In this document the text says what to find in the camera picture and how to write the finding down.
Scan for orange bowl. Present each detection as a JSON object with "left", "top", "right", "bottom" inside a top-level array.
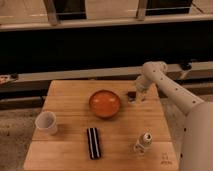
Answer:
[{"left": 89, "top": 90, "right": 121, "bottom": 119}]

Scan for white plastic cup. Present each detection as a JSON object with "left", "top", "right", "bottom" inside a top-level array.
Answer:
[{"left": 35, "top": 111, "right": 58, "bottom": 135}]

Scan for small red pepper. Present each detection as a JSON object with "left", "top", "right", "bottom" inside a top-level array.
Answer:
[{"left": 127, "top": 91, "right": 136, "bottom": 100}]

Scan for metal frame rail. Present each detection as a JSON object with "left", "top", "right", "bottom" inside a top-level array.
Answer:
[{"left": 0, "top": 61, "right": 213, "bottom": 93}]

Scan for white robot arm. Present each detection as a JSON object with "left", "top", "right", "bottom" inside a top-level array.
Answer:
[{"left": 135, "top": 61, "right": 213, "bottom": 171}]

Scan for small clear spice bottle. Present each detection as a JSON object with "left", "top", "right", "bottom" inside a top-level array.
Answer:
[{"left": 134, "top": 132, "right": 152, "bottom": 155}]

